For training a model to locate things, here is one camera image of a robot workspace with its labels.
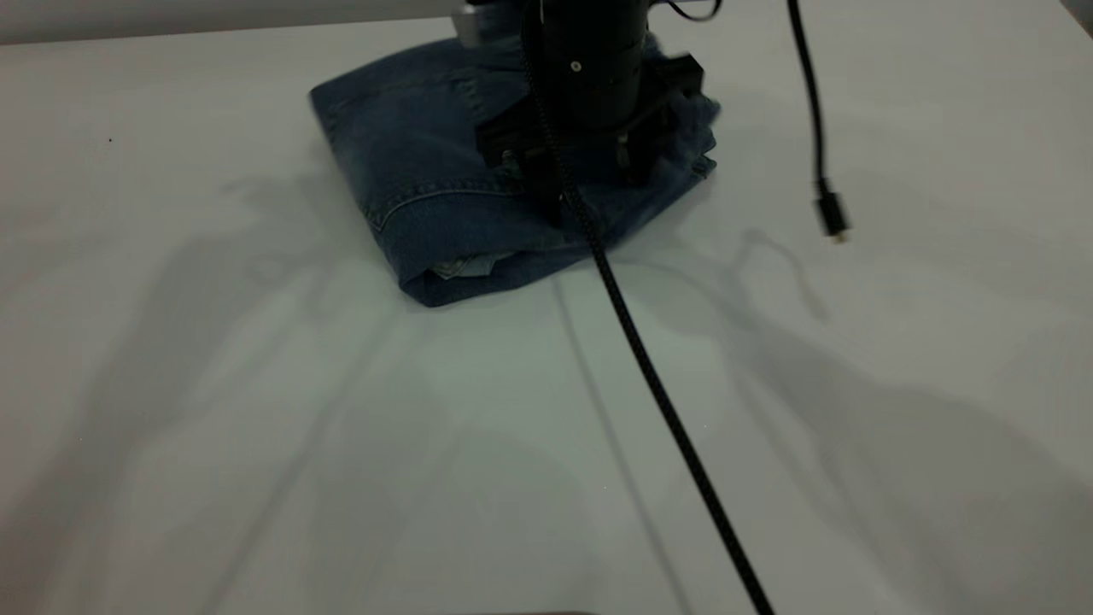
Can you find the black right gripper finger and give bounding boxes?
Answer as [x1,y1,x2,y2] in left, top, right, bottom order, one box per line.
[615,128,653,186]
[511,150,566,230]

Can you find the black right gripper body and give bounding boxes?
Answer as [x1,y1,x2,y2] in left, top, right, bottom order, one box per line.
[474,0,706,185]

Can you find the blue denim pants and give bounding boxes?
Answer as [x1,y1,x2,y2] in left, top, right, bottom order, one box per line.
[309,30,723,309]

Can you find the thin black USB cable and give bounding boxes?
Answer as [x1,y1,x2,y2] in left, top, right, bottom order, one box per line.
[786,0,851,245]

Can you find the thick black braided cable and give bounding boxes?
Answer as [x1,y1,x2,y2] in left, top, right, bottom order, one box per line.
[519,0,776,615]

